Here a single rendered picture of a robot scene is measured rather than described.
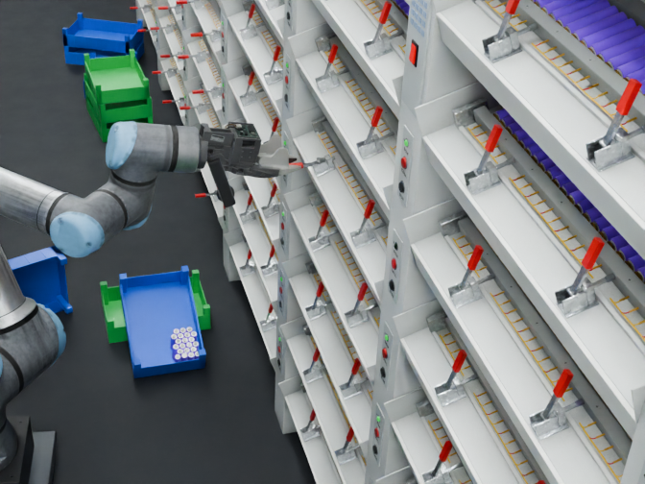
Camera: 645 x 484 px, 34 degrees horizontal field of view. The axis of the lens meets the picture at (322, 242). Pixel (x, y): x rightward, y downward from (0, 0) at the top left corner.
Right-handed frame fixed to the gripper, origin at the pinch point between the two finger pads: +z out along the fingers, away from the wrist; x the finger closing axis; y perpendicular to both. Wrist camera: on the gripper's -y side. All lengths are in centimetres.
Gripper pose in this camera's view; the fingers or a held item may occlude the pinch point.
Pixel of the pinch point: (291, 165)
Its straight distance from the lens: 212.3
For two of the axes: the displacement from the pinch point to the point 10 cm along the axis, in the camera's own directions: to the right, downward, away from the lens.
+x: -2.7, -5.5, 7.9
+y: 2.2, -8.4, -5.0
